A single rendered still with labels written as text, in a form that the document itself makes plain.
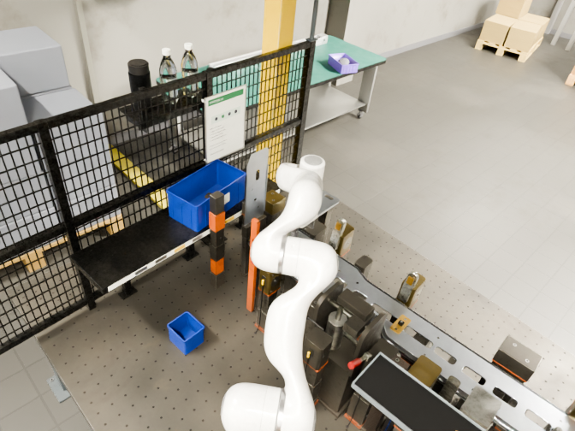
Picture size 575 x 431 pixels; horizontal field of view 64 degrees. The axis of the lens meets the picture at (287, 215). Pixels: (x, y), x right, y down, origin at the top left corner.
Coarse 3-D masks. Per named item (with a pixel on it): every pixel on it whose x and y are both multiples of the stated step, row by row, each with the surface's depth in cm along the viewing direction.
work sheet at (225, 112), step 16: (224, 96) 185; (240, 96) 192; (208, 112) 182; (224, 112) 189; (240, 112) 197; (208, 128) 187; (224, 128) 194; (240, 128) 202; (208, 144) 191; (224, 144) 199; (240, 144) 207; (208, 160) 196
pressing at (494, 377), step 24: (360, 288) 170; (408, 312) 163; (384, 336) 154; (408, 336) 155; (432, 336) 156; (432, 360) 149; (456, 360) 150; (480, 360) 150; (504, 384) 144; (504, 408) 138; (528, 408) 139; (552, 408) 140
